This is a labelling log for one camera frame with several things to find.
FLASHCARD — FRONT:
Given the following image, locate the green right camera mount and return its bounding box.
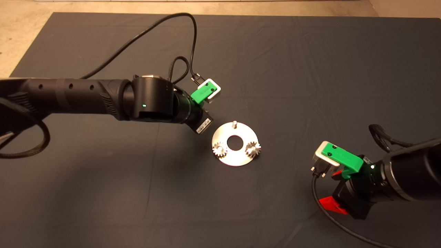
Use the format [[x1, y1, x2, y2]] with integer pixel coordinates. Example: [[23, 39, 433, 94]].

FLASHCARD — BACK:
[[321, 143, 364, 180]]

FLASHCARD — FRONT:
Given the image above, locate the dark grey table cloth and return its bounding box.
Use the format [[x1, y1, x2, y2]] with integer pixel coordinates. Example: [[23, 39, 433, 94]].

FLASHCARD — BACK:
[[0, 12, 441, 248]]

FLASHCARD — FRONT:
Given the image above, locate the green left camera mount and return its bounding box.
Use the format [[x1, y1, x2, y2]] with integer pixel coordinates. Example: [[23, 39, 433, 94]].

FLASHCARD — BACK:
[[191, 81, 218, 104]]

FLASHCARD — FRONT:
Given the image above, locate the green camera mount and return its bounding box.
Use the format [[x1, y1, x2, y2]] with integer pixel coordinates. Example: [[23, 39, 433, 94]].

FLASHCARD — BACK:
[[321, 143, 364, 180], [191, 81, 218, 104]]

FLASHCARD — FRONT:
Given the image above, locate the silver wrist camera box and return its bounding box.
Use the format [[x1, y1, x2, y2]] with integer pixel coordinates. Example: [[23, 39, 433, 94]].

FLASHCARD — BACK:
[[198, 78, 221, 102], [311, 141, 341, 173]]

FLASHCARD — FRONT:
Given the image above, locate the braided black right arm cable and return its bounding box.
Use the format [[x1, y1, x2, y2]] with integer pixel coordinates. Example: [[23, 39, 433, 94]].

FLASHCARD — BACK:
[[369, 124, 414, 153]]

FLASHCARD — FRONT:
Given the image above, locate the round metal carrier plate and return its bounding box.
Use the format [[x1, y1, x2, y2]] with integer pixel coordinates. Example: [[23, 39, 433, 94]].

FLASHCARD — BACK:
[[212, 121, 259, 167]]

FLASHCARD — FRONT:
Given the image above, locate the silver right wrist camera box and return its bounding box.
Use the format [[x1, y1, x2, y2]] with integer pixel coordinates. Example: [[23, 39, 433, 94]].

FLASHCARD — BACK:
[[311, 141, 341, 173]]

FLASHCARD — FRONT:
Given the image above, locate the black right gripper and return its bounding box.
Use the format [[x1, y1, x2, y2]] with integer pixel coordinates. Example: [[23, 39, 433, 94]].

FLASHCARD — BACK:
[[318, 155, 389, 220]]

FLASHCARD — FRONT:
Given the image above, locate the small steel planetary gear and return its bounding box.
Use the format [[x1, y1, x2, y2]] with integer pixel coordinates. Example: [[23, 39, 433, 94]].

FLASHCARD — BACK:
[[212, 143, 227, 158], [245, 141, 262, 159]]

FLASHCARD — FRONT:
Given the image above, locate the smooth black right camera cable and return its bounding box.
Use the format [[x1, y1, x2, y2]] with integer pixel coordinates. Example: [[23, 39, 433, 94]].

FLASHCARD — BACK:
[[311, 168, 402, 248]]

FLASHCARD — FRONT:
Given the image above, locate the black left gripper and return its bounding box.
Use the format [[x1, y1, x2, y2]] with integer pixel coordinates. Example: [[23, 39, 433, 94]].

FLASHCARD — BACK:
[[176, 90, 214, 135]]

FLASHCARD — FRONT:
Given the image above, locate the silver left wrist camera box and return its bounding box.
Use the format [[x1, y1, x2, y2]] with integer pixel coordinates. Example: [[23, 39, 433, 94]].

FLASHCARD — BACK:
[[198, 78, 221, 102]]

